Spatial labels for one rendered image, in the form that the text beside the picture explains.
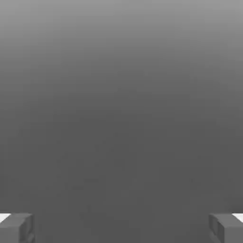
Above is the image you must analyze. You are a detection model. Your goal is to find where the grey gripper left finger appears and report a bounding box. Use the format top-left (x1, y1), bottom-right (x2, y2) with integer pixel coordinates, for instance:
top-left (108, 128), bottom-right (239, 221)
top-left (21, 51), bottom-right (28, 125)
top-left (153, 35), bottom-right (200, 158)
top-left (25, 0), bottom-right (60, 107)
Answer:
top-left (0, 212), bottom-right (36, 243)

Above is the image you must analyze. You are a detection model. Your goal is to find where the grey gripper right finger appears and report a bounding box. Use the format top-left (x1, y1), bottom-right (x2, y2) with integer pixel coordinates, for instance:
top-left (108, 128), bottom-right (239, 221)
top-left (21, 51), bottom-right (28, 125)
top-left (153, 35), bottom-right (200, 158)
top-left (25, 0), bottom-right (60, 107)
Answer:
top-left (208, 212), bottom-right (243, 243)

